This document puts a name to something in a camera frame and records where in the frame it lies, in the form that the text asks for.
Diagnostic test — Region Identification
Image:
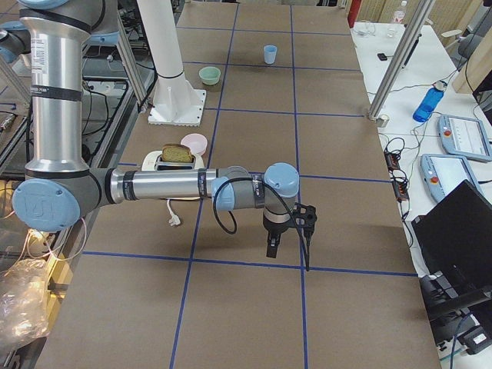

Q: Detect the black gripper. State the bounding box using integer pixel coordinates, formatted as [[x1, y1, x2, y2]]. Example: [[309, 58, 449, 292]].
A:
[[263, 212, 292, 258]]

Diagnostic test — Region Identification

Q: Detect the light blue cup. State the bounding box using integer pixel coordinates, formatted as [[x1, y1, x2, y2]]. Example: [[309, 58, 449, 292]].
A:
[[263, 45, 278, 65]]

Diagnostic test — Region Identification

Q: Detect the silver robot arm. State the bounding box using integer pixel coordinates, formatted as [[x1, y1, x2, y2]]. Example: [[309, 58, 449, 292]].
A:
[[12, 1, 302, 258], [1, 21, 31, 64]]

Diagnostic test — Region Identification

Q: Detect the white toaster plug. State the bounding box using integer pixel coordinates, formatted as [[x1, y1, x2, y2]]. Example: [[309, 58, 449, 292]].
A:
[[166, 199, 181, 227]]

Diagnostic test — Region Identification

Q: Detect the pink bowl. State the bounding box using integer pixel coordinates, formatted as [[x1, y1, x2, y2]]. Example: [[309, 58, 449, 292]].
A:
[[181, 133, 208, 155]]

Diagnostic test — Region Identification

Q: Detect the toast slice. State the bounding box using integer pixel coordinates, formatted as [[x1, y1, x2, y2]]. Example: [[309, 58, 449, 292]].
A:
[[161, 144, 193, 163]]

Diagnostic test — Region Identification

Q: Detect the black power strip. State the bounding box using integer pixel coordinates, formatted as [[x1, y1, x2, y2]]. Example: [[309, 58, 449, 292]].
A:
[[384, 151, 410, 203]]

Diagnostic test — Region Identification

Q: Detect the cream white toaster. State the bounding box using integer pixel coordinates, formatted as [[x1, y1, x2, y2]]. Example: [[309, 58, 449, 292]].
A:
[[133, 151, 205, 200]]

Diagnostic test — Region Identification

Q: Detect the green bowl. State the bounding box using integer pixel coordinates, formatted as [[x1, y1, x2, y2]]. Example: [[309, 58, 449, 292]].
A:
[[198, 66, 221, 85]]

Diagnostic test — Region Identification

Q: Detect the black laptop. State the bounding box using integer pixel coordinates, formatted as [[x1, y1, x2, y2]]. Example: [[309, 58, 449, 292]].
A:
[[411, 180, 491, 288]]

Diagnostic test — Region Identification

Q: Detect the lower teach pendant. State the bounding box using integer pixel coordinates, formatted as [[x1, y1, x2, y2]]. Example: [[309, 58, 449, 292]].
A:
[[420, 154, 483, 202]]

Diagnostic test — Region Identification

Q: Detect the teach pendant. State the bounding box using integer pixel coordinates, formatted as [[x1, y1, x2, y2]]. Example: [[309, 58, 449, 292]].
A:
[[437, 115, 491, 162], [420, 154, 483, 202]]

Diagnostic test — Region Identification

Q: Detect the blue water bottle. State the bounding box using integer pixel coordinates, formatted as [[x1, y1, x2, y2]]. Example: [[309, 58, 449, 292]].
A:
[[412, 80, 447, 123]]

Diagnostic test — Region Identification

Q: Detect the upper teach pendant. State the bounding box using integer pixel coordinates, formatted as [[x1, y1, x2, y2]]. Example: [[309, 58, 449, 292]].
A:
[[437, 115, 491, 162]]

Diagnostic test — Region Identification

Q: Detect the crumpled plastic bag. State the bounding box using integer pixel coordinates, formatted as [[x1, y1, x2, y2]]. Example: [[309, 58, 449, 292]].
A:
[[1, 258, 48, 354]]

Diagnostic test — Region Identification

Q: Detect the clear plastic bottle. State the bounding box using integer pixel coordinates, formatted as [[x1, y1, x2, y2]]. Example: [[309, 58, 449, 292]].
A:
[[391, 0, 407, 24]]

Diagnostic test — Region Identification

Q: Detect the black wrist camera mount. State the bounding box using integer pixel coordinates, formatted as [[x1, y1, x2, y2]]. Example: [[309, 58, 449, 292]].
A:
[[292, 202, 317, 235]]

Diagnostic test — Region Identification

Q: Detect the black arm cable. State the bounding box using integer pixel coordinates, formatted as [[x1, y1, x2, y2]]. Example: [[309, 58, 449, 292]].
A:
[[213, 175, 313, 273]]

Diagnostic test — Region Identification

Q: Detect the white pedestal column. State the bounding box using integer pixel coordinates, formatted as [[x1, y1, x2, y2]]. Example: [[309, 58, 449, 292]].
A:
[[138, 0, 207, 126]]

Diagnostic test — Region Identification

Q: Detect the aluminium frame post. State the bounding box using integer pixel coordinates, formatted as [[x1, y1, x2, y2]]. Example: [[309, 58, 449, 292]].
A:
[[367, 0, 435, 121]]

